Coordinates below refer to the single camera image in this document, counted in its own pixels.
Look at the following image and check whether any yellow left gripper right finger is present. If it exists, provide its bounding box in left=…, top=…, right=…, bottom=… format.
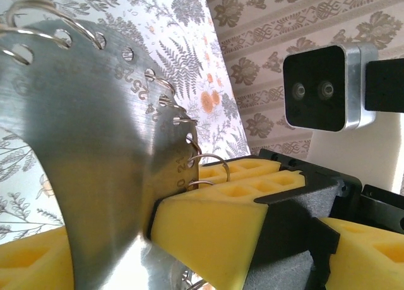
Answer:
left=318, top=216, right=404, bottom=290

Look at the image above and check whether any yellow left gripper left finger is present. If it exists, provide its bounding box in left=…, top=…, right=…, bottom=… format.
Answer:
left=0, top=226, right=75, bottom=290

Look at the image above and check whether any floral patterned table cover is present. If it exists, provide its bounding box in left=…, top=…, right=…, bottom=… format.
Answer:
left=0, top=0, right=253, bottom=243

